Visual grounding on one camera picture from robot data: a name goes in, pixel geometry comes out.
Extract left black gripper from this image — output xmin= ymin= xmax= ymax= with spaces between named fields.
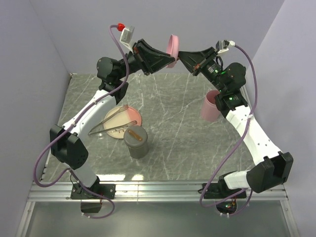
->
xmin=117 ymin=39 xmax=176 ymax=80

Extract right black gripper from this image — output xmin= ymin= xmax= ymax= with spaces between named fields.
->
xmin=176 ymin=47 xmax=227 ymax=93

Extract pink round lid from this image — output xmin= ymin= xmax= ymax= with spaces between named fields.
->
xmin=166 ymin=35 xmax=180 ymax=68

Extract pink cylindrical container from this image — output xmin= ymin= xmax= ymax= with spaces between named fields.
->
xmin=200 ymin=90 xmax=220 ymax=122

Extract metal serving tongs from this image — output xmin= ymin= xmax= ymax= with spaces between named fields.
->
xmin=88 ymin=105 xmax=142 ymax=139

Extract grey round lid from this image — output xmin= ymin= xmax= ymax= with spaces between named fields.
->
xmin=123 ymin=125 xmax=148 ymax=148

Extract grey cylindrical container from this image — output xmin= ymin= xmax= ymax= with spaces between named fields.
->
xmin=127 ymin=142 xmax=149 ymax=159

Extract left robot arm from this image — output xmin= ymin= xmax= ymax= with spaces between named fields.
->
xmin=50 ymin=39 xmax=179 ymax=198

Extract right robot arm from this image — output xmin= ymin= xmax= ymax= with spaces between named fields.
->
xmin=178 ymin=47 xmax=293 ymax=198

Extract pink and cream plate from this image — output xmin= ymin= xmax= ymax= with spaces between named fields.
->
xmin=103 ymin=107 xmax=142 ymax=139

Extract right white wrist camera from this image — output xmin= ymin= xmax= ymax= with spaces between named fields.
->
xmin=216 ymin=40 xmax=235 ymax=54

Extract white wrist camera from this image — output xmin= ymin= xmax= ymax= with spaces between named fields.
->
xmin=216 ymin=40 xmax=235 ymax=54
xmin=118 ymin=23 xmax=135 ymax=51

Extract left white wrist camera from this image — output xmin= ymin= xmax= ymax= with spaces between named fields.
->
xmin=118 ymin=23 xmax=135 ymax=51

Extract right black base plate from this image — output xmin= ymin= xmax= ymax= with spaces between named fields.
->
xmin=204 ymin=182 xmax=241 ymax=199

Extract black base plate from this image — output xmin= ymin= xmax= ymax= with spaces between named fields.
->
xmin=70 ymin=183 xmax=116 ymax=199
xmin=204 ymin=182 xmax=241 ymax=199

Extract aluminium mounting rail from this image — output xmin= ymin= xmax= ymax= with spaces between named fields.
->
xmin=27 ymin=181 xmax=289 ymax=203

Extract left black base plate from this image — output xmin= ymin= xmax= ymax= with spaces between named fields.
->
xmin=70 ymin=183 xmax=116 ymax=199

